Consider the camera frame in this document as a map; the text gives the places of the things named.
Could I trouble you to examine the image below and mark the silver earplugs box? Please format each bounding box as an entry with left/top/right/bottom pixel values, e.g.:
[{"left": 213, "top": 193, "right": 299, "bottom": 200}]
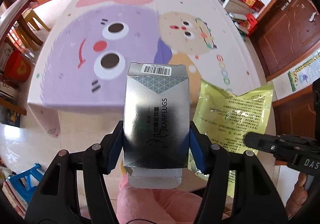
[{"left": 123, "top": 63, "right": 190, "bottom": 189}]

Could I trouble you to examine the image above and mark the giraffe height chart poster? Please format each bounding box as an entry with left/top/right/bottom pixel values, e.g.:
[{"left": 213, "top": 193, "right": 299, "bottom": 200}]
[{"left": 287, "top": 51, "right": 319, "bottom": 92}]

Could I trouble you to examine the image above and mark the red gift box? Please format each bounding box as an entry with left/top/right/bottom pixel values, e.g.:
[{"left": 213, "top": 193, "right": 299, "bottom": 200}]
[{"left": 237, "top": 0, "right": 265, "bottom": 13}]

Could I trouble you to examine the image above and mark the cartoon print tablecloth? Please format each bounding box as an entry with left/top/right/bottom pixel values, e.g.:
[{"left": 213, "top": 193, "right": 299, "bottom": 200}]
[{"left": 28, "top": 0, "right": 266, "bottom": 137}]

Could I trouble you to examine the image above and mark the blue plastic stool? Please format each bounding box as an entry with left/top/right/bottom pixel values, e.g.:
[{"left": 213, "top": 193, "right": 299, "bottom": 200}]
[{"left": 8, "top": 163, "right": 43, "bottom": 203}]

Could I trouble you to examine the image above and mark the wooden chair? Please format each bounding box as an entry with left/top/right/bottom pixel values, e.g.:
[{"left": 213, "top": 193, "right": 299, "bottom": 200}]
[{"left": 14, "top": 8, "right": 51, "bottom": 51}]

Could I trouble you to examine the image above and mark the yellow-green snack bag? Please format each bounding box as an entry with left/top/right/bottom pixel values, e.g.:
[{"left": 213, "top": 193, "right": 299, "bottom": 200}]
[{"left": 188, "top": 78, "right": 275, "bottom": 198}]

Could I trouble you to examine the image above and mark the person's right hand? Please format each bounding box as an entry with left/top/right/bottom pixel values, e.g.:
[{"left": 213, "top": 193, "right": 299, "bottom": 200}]
[{"left": 285, "top": 173, "right": 308, "bottom": 219}]

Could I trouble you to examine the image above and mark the red plastic bucket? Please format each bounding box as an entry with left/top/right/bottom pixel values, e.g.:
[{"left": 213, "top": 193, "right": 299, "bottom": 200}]
[{"left": 4, "top": 50, "right": 31, "bottom": 83}]

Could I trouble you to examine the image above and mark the dark wooden door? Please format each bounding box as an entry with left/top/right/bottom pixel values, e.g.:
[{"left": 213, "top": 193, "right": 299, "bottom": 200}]
[{"left": 250, "top": 0, "right": 319, "bottom": 80}]

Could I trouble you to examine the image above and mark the pink pajama leg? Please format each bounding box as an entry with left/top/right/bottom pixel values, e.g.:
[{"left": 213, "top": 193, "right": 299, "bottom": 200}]
[{"left": 116, "top": 174, "right": 202, "bottom": 223}]

